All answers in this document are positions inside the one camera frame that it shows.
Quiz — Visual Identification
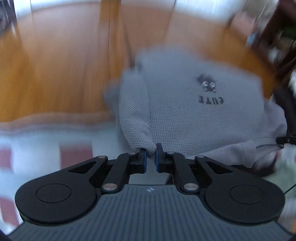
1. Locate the dark wooden shelf unit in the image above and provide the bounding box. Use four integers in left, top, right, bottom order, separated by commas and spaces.
246, 0, 296, 98

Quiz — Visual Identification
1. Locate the white and red patterned mat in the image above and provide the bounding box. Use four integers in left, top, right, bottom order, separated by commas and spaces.
1, 120, 130, 234

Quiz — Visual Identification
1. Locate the grey waffle-knit shirt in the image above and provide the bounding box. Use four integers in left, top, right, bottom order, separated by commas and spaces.
104, 45, 287, 168

